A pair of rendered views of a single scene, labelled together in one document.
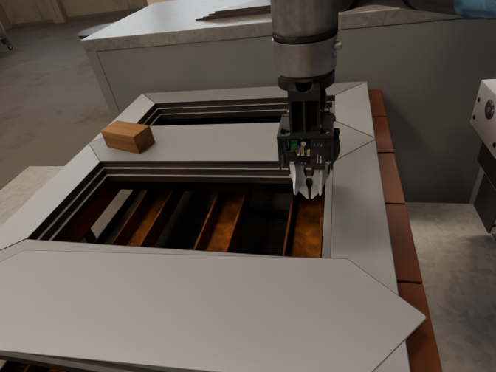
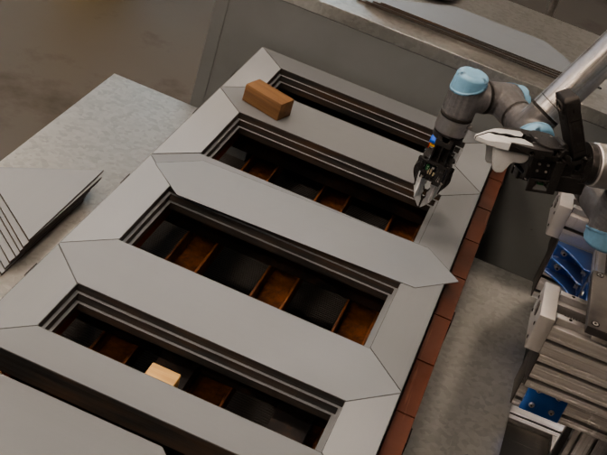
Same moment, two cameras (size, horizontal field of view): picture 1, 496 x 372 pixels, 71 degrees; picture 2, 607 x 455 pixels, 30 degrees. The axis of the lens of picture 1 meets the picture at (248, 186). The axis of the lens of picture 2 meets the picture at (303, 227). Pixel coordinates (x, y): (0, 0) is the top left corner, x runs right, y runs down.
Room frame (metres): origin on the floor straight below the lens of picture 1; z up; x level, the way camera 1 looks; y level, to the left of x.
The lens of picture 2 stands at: (-1.84, 0.53, 2.23)
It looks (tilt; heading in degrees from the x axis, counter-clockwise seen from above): 32 degrees down; 350
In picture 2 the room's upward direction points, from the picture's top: 19 degrees clockwise
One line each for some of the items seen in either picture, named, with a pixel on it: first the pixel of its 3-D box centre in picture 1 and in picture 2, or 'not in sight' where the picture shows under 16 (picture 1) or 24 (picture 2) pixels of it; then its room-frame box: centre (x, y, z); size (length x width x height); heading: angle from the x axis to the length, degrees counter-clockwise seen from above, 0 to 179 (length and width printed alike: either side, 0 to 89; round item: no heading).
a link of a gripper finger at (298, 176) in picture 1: (298, 181); (417, 190); (0.43, -0.08, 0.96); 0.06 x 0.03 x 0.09; 163
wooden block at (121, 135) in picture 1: (128, 136); (267, 99); (0.83, 0.28, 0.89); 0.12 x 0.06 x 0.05; 55
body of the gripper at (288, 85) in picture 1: (306, 118); (439, 155); (0.42, -0.09, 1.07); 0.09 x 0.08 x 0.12; 163
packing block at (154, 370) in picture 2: not in sight; (159, 383); (-0.23, 0.43, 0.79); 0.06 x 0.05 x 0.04; 72
